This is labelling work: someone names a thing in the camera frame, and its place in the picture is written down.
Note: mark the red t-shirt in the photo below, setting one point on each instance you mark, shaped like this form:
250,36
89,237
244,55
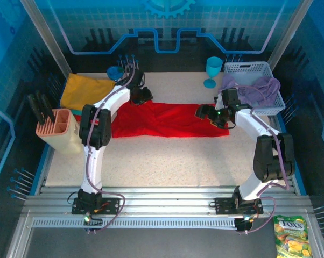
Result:
79,118
164,121

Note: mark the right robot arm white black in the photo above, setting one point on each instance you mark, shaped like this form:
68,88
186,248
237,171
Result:
272,158

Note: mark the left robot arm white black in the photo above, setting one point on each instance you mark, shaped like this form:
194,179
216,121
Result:
94,126

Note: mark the white cup with blue lid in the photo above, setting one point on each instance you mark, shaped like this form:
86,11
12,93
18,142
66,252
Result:
114,72

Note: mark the blue plastic goblet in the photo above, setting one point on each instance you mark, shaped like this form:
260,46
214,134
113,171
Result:
213,67

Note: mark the purple t-shirt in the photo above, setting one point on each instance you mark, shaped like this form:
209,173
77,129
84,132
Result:
267,87

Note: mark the folded yellow t-shirt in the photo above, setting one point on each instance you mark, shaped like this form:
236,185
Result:
84,90

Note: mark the white plastic basket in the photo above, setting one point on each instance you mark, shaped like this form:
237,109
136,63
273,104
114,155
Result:
248,70

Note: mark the folded red t-shirt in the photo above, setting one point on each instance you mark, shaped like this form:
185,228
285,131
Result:
79,118

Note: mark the folded teal t-shirt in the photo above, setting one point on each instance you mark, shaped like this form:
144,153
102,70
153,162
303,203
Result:
76,112

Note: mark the pink and beige knife block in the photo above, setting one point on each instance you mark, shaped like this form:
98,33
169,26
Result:
59,129

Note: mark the green Fox's candy bag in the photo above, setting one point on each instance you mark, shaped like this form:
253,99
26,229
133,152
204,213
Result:
291,236

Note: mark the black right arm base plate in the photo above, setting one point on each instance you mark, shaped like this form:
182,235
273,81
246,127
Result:
224,205

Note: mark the aluminium rail frame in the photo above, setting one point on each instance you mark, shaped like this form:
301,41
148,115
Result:
164,200

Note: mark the aluminium frame post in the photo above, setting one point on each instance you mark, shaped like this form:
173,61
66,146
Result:
46,37
288,35

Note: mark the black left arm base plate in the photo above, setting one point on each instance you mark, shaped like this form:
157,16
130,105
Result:
111,205

